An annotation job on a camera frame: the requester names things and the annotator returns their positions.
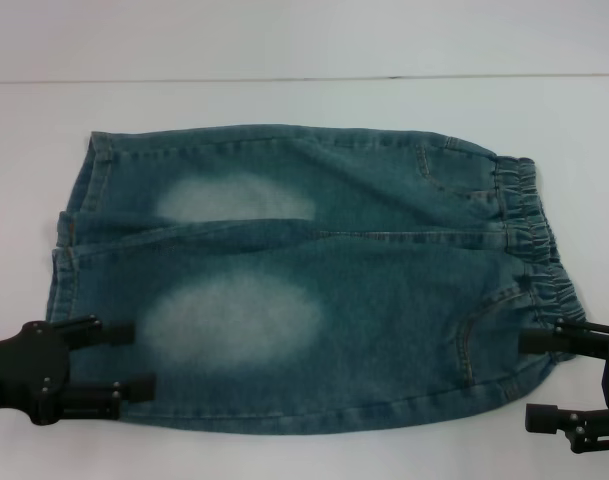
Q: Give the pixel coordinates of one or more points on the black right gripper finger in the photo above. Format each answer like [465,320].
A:
[541,419]
[534,342]

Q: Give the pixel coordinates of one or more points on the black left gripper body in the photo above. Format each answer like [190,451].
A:
[29,365]

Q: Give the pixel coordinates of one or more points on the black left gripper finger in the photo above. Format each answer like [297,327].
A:
[114,334]
[134,387]

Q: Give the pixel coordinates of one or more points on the blue denim shorts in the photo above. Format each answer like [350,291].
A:
[294,280]

